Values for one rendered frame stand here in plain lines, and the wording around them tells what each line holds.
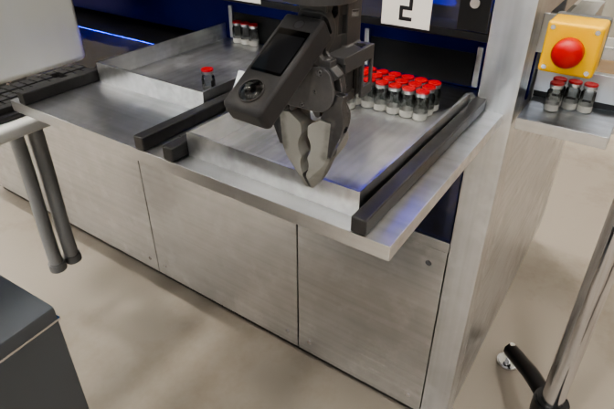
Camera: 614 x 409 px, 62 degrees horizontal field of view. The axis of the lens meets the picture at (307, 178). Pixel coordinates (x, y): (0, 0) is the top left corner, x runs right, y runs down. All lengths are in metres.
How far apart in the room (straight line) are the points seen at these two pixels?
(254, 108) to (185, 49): 0.71
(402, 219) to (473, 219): 0.41
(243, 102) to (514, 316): 1.46
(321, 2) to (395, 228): 0.24
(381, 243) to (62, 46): 1.03
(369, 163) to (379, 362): 0.74
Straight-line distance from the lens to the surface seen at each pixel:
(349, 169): 0.65
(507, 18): 0.83
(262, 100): 0.44
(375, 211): 0.55
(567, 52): 0.78
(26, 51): 1.35
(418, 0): 0.87
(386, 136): 0.74
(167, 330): 1.69
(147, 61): 1.07
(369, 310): 1.22
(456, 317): 1.12
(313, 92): 0.50
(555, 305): 1.89
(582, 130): 0.86
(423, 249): 1.05
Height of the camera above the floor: 1.21
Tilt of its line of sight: 31 degrees down
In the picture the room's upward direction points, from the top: straight up
